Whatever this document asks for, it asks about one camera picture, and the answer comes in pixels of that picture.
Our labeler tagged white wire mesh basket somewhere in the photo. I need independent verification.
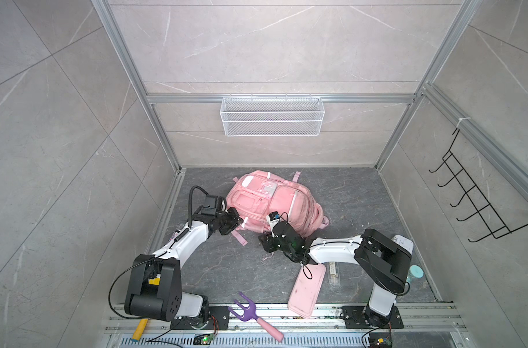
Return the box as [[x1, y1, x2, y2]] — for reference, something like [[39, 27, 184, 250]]
[[220, 96, 326, 137]]

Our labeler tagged white power strip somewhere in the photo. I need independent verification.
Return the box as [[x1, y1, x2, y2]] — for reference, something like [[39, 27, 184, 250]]
[[392, 234, 414, 254]]

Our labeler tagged pink school backpack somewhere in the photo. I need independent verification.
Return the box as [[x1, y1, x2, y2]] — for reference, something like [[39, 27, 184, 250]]
[[226, 171, 330, 238]]

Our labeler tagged black wire hook rack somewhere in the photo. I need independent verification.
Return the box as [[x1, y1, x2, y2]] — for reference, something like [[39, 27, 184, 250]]
[[429, 128, 528, 243]]

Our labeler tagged clear plastic pen box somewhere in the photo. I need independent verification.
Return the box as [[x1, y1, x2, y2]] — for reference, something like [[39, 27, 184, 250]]
[[328, 262, 341, 289]]

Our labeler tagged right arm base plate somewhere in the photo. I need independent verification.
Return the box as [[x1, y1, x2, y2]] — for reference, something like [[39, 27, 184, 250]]
[[340, 305, 404, 329]]

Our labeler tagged pink pencil case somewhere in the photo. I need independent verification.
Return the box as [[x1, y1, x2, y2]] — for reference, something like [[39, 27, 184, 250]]
[[288, 264, 326, 319]]

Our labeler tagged purple toy garden fork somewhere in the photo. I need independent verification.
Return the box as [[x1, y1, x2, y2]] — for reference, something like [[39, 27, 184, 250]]
[[228, 291, 284, 343]]

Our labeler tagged yellow toy shovel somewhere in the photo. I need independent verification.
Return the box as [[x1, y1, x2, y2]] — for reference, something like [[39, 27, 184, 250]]
[[131, 318, 149, 342]]

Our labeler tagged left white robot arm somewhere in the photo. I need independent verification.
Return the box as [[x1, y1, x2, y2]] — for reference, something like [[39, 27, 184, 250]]
[[124, 195, 242, 322]]

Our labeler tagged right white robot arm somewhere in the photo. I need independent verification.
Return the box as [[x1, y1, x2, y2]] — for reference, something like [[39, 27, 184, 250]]
[[259, 212, 414, 324]]

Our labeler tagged small green circuit board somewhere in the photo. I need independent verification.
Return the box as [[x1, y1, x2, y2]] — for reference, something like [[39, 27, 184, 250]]
[[192, 333, 215, 346]]

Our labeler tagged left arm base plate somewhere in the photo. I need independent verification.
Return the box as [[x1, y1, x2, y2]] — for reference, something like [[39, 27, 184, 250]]
[[170, 306, 231, 331]]

